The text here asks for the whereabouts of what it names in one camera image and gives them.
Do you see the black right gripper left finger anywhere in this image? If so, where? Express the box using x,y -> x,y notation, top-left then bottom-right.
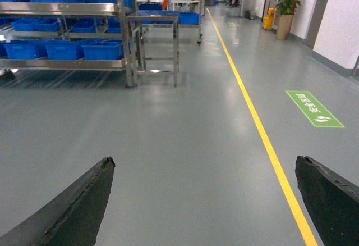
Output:
1,157 -> 115,245

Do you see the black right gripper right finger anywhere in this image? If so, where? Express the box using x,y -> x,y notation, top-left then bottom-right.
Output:
295,156 -> 358,245

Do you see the empty blue bin bottom shelf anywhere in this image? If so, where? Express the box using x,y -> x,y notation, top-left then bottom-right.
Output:
45,39 -> 91,60

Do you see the blue bin with red bags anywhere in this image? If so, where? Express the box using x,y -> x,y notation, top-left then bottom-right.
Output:
81,40 -> 124,61

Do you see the stainless steel shelf rack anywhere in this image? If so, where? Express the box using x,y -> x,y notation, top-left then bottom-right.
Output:
1,0 -> 136,87

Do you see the yellow mop bucket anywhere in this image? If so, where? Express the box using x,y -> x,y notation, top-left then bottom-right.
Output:
263,7 -> 275,31

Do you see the green potted plant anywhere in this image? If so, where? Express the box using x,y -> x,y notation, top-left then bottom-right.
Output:
275,0 -> 301,40

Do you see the stainless steel side table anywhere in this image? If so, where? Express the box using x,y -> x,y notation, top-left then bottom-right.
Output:
126,10 -> 180,87

